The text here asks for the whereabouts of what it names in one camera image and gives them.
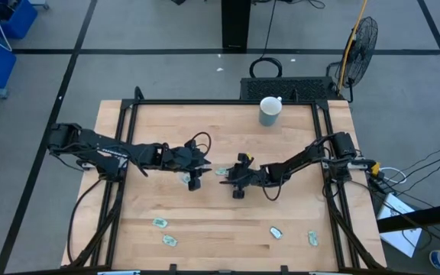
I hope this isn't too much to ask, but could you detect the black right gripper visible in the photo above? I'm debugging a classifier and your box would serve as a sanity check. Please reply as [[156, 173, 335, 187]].
[[219, 163, 269, 200]]

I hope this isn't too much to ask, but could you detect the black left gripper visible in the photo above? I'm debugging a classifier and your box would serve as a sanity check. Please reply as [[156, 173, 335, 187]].
[[160, 146, 212, 192]]

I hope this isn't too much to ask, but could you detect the teal cup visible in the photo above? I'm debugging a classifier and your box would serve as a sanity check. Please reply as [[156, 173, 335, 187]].
[[258, 95, 283, 128]]

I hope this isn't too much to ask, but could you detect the white flat device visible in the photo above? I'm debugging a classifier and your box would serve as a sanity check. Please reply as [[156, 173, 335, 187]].
[[376, 192, 423, 259]]

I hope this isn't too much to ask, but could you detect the black floor fan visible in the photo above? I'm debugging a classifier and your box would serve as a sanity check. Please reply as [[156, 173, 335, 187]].
[[325, 16, 380, 103]]

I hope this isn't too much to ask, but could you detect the black beam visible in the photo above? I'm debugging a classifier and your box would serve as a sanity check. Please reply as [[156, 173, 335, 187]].
[[376, 200, 440, 234]]

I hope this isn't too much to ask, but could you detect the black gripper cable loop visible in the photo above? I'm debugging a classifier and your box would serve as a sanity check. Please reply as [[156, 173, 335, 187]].
[[191, 131, 212, 157]]

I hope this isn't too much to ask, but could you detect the black table frame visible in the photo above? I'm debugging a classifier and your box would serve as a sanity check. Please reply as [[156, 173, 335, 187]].
[[66, 86, 389, 275]]

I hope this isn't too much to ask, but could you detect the black coiled cable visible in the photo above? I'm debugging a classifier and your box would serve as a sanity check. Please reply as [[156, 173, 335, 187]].
[[249, 0, 283, 79]]

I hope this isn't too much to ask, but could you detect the black post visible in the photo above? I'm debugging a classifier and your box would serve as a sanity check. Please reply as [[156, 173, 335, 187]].
[[222, 0, 252, 51]]

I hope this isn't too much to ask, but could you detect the yellow cable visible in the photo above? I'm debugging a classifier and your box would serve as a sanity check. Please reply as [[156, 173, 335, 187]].
[[337, 0, 369, 92]]

